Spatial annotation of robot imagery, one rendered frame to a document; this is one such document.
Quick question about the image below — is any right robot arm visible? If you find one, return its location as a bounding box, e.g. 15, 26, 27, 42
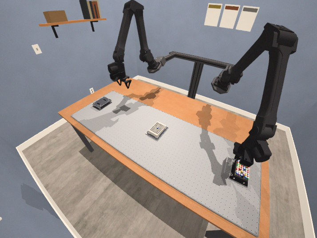
107, 0, 160, 82

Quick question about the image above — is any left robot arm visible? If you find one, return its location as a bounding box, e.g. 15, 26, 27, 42
214, 23, 298, 167

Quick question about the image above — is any cream grid rack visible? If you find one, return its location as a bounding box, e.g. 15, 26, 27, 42
148, 121, 166, 137

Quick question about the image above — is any black vial rack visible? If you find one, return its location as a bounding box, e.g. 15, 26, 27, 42
232, 160, 248, 184

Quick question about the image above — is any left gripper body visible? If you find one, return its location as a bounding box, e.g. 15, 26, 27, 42
233, 142, 241, 157

